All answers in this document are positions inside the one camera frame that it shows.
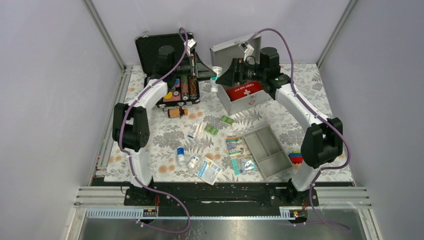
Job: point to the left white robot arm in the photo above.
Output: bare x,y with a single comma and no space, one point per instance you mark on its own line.
130,128

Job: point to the grey plastic divider tray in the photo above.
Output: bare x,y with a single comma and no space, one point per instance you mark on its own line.
267,152

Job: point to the grey metal medicine box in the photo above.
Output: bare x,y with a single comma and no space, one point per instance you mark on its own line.
222,55

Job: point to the clear bag with teal strip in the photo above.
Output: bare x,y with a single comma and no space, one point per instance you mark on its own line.
243,165

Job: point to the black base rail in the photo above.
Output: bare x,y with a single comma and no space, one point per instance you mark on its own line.
224,199

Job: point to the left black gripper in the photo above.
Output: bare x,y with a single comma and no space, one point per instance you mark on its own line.
197,69

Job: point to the amber medicine bottle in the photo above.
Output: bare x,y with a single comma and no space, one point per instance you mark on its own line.
177,112

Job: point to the colourful block toy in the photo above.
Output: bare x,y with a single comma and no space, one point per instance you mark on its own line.
296,157

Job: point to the white gauze sachet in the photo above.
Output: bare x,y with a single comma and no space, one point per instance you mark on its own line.
208,171

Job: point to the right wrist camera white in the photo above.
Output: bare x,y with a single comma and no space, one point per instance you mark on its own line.
247,49

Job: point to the small white pill bottle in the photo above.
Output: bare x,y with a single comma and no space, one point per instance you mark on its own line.
193,162

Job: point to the green small box lower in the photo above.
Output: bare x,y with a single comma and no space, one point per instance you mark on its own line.
209,129

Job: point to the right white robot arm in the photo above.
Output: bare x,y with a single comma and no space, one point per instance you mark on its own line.
322,142

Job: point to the floral table mat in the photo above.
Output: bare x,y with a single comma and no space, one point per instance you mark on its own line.
167,134

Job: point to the green small box upper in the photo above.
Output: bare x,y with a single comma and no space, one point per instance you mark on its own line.
227,120

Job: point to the red first aid pouch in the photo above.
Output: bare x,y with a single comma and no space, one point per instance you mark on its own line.
244,90

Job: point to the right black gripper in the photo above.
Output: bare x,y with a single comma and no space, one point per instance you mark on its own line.
235,74

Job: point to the white tube bottle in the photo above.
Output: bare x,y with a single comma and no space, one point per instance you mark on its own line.
216,79

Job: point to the black poker chip case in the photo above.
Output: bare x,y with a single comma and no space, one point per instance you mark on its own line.
155,49

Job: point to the green small box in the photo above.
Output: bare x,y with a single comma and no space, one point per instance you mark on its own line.
227,120
209,129

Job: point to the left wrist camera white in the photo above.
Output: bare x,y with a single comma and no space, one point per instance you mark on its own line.
189,45

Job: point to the white blue pill bottle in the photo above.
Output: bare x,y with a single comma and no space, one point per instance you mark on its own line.
180,156

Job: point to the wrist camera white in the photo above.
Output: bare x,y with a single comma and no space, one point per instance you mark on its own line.
247,49
189,45

